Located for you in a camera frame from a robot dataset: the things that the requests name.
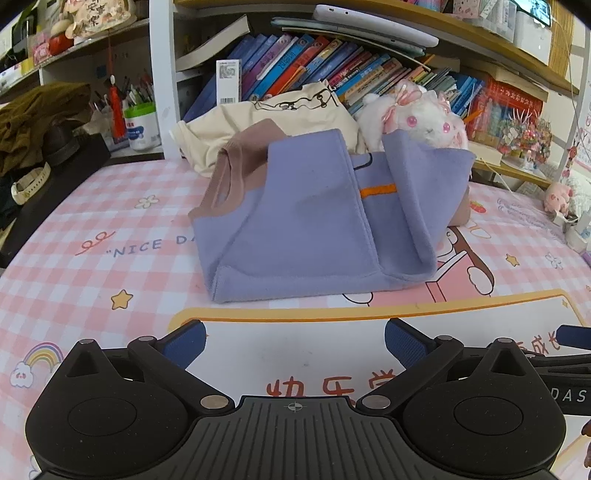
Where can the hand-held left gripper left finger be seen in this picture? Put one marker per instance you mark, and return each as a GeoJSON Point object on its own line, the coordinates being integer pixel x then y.
{"type": "Point", "coordinates": [184, 344]}

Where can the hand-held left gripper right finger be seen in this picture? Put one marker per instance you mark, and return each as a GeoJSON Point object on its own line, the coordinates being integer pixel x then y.
{"type": "Point", "coordinates": [406, 344]}

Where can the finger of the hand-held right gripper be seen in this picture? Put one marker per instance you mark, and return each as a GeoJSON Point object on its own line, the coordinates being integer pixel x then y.
{"type": "Point", "coordinates": [575, 334]}

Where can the purple and brown sweater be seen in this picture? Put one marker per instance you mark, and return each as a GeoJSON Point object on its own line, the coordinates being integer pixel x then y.
{"type": "Point", "coordinates": [300, 221]}

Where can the pink pig plush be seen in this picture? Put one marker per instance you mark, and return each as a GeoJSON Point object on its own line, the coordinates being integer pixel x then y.
{"type": "Point", "coordinates": [556, 196]}

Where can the black case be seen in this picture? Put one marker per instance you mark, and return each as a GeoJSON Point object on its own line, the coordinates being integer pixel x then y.
{"type": "Point", "coordinates": [69, 184]}

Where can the white pen holder cup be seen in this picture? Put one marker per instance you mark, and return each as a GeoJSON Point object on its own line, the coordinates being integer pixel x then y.
{"type": "Point", "coordinates": [141, 129]}

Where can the cream printed shirt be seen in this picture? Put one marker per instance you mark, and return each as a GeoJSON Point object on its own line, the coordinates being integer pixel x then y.
{"type": "Point", "coordinates": [217, 124]}

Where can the white plush rabbit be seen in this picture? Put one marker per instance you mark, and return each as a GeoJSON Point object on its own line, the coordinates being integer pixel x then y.
{"type": "Point", "coordinates": [415, 120]}

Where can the cream wristwatch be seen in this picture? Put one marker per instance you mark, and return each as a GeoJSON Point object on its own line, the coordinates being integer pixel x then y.
{"type": "Point", "coordinates": [27, 182]}

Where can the red printed box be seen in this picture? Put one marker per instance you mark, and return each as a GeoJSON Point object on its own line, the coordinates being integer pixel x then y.
{"type": "Point", "coordinates": [508, 115]}

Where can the red tassel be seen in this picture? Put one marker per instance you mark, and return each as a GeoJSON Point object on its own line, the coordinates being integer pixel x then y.
{"type": "Point", "coordinates": [117, 110]}

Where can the bunch of pens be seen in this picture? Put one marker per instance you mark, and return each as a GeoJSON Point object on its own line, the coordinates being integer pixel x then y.
{"type": "Point", "coordinates": [134, 94]}

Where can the white barcode box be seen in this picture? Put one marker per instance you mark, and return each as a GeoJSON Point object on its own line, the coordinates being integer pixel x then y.
{"type": "Point", "coordinates": [228, 81]}

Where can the olive green cloth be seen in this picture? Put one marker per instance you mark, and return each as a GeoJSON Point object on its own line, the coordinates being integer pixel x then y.
{"type": "Point", "coordinates": [37, 115]}

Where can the wooden and white bookshelf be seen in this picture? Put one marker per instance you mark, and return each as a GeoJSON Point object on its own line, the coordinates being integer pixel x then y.
{"type": "Point", "coordinates": [161, 55]}

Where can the row of colourful books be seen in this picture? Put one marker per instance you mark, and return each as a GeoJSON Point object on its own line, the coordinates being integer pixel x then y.
{"type": "Point", "coordinates": [295, 60]}

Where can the white tablet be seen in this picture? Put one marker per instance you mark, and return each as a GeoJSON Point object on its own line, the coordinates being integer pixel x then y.
{"type": "Point", "coordinates": [383, 30]}

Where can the cream plush toy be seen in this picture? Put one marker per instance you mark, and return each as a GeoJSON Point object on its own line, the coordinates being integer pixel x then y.
{"type": "Point", "coordinates": [92, 14]}

